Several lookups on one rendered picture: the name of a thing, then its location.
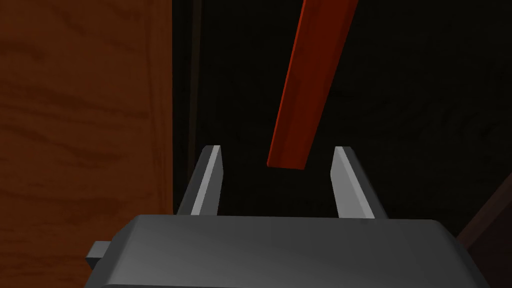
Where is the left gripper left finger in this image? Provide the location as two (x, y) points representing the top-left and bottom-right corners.
(176, 145), (224, 217)

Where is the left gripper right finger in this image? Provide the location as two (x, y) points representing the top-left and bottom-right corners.
(329, 145), (389, 220)

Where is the brown wooden cupboard door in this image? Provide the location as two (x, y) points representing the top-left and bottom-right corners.
(0, 0), (175, 288)

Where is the red-brown wooden bar handle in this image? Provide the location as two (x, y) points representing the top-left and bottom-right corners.
(266, 0), (360, 171)

